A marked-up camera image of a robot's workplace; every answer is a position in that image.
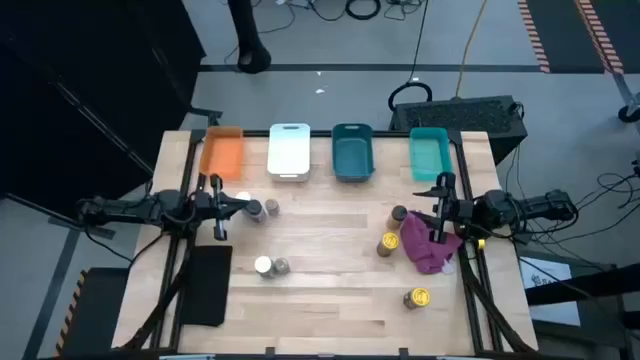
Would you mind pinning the person's leg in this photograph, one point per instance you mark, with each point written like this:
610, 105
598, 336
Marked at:
247, 35

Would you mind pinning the purple label jar black lid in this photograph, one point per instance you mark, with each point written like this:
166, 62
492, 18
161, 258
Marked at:
255, 209

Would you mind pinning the bagel seasoning jar white lid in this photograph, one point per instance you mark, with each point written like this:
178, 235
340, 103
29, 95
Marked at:
263, 265
242, 195

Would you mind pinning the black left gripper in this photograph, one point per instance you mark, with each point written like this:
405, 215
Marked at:
210, 205

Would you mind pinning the orange plastic bin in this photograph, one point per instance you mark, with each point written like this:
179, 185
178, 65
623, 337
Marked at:
221, 155

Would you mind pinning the white paper scrap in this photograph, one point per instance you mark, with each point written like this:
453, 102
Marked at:
320, 91

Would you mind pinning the magenta cloth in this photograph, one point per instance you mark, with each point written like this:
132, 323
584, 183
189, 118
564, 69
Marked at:
422, 250

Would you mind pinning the small saffron jar cork lid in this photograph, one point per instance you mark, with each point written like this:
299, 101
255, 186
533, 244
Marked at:
282, 265
272, 205

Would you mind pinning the white plastic bin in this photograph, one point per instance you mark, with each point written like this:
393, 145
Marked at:
288, 150

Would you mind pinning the onion seasoning jar yellow lid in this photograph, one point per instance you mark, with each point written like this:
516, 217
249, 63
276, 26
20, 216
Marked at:
390, 241
420, 297

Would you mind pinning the turquoise plastic bin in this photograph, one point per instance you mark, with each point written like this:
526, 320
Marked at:
430, 155

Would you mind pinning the white paper sheet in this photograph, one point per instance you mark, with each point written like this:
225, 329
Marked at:
547, 270

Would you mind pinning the black partition panel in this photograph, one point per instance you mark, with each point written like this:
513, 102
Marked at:
75, 75

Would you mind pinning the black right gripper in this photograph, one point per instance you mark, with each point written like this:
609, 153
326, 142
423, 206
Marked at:
457, 209

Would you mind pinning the black mat orange striped edge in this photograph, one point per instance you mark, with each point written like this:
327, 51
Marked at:
100, 310
565, 35

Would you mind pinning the black cloth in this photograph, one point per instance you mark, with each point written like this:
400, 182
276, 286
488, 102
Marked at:
207, 285

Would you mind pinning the dark teal plastic bin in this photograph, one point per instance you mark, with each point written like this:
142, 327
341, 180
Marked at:
353, 152

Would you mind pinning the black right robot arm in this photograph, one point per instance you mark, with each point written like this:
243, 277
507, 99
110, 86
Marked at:
540, 206

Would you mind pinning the black caster wheel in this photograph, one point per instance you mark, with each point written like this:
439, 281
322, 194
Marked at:
629, 114

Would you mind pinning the black stand beam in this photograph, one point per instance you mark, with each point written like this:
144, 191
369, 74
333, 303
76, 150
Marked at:
600, 280

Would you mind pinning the black equipment case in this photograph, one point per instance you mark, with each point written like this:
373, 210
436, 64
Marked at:
460, 115

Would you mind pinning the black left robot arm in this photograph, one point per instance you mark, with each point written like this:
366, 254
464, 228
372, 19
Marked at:
160, 206

